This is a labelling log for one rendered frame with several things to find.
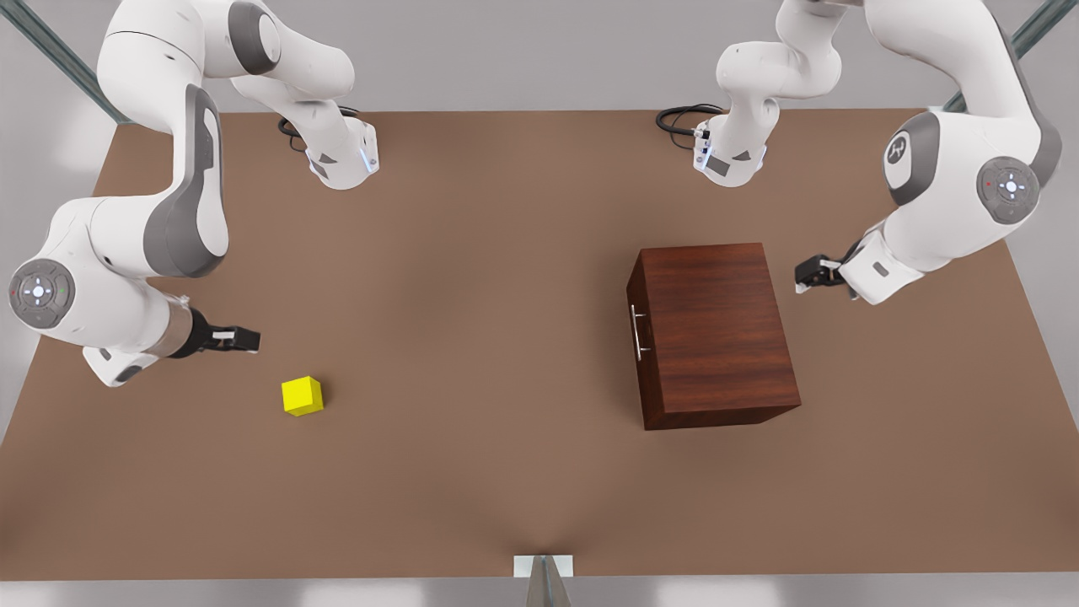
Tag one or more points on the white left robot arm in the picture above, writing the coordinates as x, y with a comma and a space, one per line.
961, 185

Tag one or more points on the silver frame post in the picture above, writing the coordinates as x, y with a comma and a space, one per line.
59, 55
1007, 42
546, 582

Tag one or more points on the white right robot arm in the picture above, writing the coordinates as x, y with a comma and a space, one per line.
135, 244

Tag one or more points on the dark wooden drawer cabinet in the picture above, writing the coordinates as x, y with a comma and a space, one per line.
715, 333

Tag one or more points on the yellow cube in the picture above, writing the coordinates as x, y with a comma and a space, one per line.
302, 395

